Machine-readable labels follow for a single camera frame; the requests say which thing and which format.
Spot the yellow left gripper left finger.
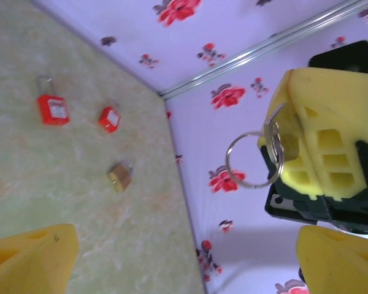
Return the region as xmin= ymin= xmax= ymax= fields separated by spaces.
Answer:
xmin=0 ymin=223 xmax=79 ymax=294

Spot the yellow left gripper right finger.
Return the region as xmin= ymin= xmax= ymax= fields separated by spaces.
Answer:
xmin=295 ymin=224 xmax=368 ymax=294

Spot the silver key with ring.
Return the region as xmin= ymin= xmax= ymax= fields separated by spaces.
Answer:
xmin=225 ymin=102 xmax=298 ymax=189

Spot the small brass padlock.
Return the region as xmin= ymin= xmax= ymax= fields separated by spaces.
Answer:
xmin=107 ymin=162 xmax=134 ymax=194

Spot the red padlock with label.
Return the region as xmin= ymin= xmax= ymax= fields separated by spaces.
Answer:
xmin=98 ymin=102 xmax=123 ymax=134
xmin=36 ymin=75 xmax=72 ymax=127

